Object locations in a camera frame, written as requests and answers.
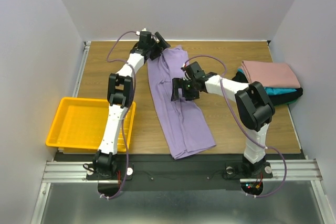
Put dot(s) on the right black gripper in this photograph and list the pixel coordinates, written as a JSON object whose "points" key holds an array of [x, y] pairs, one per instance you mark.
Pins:
{"points": [[177, 89]]}

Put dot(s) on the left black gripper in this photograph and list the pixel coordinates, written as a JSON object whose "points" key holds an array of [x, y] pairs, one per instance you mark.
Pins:
{"points": [[161, 44]]}

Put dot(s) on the purple t shirt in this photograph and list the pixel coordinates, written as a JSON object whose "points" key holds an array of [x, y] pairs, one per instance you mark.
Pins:
{"points": [[183, 123]]}

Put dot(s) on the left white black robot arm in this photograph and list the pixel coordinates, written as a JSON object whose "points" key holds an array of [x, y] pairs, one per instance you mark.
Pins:
{"points": [[120, 96]]}

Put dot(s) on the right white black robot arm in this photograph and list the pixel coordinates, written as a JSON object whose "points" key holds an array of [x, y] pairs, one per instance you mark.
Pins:
{"points": [[249, 104]]}

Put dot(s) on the pink folded t shirt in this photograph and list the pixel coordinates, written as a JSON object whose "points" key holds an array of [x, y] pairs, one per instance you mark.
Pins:
{"points": [[269, 74]]}

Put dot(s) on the teal folded t shirt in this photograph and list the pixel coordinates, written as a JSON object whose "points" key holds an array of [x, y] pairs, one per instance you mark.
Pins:
{"points": [[240, 77]]}

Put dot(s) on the black folded t shirt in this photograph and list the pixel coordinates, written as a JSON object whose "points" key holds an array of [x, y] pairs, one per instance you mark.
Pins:
{"points": [[286, 98]]}

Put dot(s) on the yellow plastic tray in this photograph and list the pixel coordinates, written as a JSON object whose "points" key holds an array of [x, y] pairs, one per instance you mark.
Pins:
{"points": [[79, 125]]}

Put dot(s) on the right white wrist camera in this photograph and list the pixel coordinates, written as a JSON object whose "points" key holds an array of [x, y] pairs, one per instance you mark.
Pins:
{"points": [[186, 77]]}

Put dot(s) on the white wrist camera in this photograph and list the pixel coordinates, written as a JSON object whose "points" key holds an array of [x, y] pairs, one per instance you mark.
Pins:
{"points": [[186, 77], [138, 31]]}

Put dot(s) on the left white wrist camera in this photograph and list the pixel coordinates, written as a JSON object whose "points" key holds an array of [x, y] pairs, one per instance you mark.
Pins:
{"points": [[138, 31]]}

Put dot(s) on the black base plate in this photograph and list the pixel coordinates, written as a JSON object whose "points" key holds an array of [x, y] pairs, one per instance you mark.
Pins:
{"points": [[154, 172]]}

